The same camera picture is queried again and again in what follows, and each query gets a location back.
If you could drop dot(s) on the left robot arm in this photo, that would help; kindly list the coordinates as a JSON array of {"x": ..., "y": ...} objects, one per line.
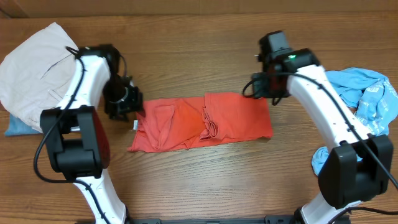
[{"x": 74, "y": 137}]

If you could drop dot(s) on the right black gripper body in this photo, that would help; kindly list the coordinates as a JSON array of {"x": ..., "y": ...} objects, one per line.
[{"x": 268, "y": 88}]

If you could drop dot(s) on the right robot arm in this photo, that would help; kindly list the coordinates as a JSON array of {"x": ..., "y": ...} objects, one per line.
[{"x": 358, "y": 166}]

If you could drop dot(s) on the light blue t-shirt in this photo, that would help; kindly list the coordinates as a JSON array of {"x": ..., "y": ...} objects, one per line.
[{"x": 370, "y": 93}]

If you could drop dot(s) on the beige folded trousers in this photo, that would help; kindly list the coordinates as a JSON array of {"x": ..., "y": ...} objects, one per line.
[{"x": 36, "y": 75}]

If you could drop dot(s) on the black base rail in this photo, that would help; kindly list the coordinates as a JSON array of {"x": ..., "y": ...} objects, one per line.
[{"x": 211, "y": 221}]

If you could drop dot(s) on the folded blue jeans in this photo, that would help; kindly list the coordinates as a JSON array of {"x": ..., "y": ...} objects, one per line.
[{"x": 18, "y": 128}]

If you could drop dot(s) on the red printed t-shirt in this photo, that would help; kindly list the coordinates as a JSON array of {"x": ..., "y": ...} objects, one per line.
[{"x": 172, "y": 124}]

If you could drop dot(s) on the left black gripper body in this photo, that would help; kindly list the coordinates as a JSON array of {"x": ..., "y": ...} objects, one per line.
[{"x": 120, "y": 99}]

